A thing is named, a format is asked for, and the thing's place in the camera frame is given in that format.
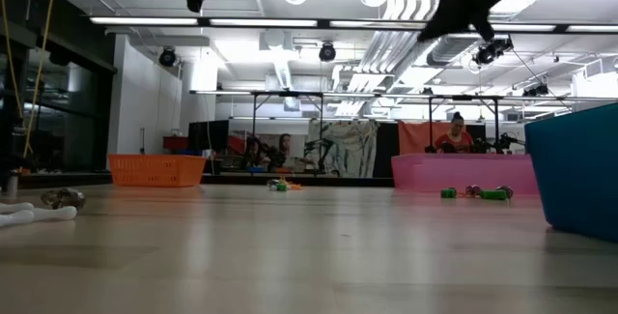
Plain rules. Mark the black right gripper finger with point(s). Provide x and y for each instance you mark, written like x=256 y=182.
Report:
x=454 y=19

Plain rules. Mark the small brown plastic bug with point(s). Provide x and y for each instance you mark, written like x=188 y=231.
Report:
x=473 y=190
x=507 y=191
x=63 y=199

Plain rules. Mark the small green plastic toy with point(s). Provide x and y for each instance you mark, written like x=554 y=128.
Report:
x=282 y=187
x=492 y=194
x=448 y=193

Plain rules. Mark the background black robot arm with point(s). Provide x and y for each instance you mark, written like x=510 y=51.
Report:
x=263 y=152

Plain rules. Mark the white ceiling light strip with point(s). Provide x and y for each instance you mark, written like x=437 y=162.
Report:
x=263 y=22
x=594 y=28
x=145 y=21
x=367 y=24
x=521 y=27

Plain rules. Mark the black ceiling spotlight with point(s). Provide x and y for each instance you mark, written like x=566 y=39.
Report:
x=167 y=58
x=536 y=90
x=327 y=52

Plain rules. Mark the person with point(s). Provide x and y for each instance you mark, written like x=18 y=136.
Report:
x=454 y=142
x=285 y=146

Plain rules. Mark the orange cloth screen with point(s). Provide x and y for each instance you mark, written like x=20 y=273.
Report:
x=415 y=137

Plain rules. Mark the black curtain panel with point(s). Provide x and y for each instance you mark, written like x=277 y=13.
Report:
x=387 y=150

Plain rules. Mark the black monitor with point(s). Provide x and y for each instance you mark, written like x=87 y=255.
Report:
x=207 y=135

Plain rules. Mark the pink plastic bin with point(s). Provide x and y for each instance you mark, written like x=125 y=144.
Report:
x=434 y=174

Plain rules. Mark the red box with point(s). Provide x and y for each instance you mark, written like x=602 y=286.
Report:
x=175 y=143

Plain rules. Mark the painted white tarp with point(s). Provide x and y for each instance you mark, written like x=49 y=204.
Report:
x=347 y=150

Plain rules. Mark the blue plastic bin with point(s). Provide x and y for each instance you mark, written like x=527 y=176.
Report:
x=579 y=174

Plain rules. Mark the orange plastic basket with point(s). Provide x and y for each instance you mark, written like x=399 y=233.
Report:
x=154 y=171

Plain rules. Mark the small white plastic bone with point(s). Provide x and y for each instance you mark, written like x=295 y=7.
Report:
x=273 y=183
x=55 y=213
x=14 y=219
x=17 y=207

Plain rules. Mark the silver metal cylinder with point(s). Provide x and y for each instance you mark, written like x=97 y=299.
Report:
x=12 y=186

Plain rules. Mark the black ceiling camera rig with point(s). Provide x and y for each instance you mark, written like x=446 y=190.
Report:
x=487 y=54

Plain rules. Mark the black metal station frame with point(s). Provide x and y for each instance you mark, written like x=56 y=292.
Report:
x=463 y=97
x=289 y=94

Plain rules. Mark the black aluminium table frame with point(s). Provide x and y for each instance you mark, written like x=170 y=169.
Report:
x=338 y=181

